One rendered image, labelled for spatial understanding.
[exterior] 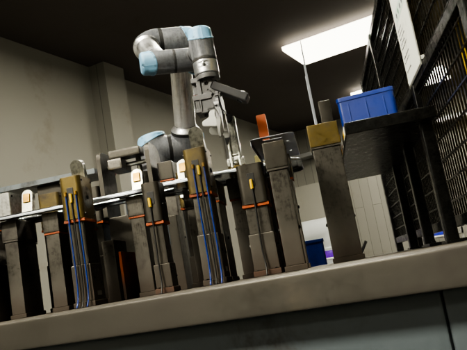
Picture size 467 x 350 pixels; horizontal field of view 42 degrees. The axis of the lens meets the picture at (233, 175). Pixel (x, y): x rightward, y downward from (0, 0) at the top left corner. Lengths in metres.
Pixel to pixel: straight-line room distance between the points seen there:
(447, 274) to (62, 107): 4.97
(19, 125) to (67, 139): 0.54
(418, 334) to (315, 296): 0.11
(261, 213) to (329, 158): 0.23
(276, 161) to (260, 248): 0.26
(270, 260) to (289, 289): 0.82
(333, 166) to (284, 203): 0.28
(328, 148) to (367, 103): 0.25
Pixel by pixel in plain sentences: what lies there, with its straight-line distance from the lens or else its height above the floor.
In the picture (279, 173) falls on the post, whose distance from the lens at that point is 1.33.
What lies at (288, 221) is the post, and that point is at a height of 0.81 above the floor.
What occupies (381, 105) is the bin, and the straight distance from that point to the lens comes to 1.77.
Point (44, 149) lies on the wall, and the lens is 5.14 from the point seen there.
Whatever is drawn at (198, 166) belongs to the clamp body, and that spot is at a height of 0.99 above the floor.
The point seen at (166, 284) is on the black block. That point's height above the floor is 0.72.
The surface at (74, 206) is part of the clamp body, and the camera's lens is 1.64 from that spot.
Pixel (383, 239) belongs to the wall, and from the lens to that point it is 9.40.
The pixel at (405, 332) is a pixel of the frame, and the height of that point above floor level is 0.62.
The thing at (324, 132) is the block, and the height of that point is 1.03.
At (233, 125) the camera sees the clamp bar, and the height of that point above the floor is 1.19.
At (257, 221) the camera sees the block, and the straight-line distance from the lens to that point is 1.49.
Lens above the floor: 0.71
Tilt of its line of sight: 10 degrees up
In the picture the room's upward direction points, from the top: 10 degrees counter-clockwise
